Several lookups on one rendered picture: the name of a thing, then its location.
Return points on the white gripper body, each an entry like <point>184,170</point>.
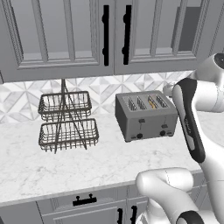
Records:
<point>168,89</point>

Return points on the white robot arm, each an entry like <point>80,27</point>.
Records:
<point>210,175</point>

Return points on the toasted bread slice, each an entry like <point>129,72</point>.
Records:
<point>152,102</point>

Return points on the black toaster lever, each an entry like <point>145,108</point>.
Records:
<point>165,126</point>
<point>142,120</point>

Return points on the grey metal toaster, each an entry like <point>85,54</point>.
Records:
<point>145,125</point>

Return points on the black toaster knob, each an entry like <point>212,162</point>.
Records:
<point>162,133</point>
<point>140,136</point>

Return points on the grey base cupboard door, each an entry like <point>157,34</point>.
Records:
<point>87,214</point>
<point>142,208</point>

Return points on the grey drawer front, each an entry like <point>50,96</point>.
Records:
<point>105,194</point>

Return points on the grey base cupboard panel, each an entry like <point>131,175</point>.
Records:
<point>17,214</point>

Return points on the grey wall cupboard door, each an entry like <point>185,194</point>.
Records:
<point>163,32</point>
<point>55,35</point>

